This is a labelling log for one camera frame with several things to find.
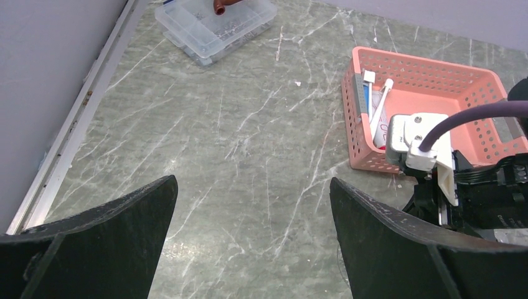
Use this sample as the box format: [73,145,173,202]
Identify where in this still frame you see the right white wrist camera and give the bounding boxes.
[385,112,459,206]

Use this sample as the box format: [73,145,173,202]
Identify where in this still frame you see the pink plastic basket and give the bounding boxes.
[341,47,527,173]

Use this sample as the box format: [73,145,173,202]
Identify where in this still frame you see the blue toothpaste tube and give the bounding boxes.
[363,82,373,122]

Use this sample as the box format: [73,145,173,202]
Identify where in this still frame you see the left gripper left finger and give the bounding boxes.
[1,175,178,298]

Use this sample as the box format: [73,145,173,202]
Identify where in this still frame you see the clear plastic organizer box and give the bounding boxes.
[154,1,277,67]

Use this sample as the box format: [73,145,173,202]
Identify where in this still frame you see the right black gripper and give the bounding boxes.
[402,150,527,240]

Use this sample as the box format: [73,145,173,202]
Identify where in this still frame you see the white toothbrush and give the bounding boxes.
[370,78,394,138]
[363,70,375,120]

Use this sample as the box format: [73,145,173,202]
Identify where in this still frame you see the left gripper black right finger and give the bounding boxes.
[329,178,527,298]

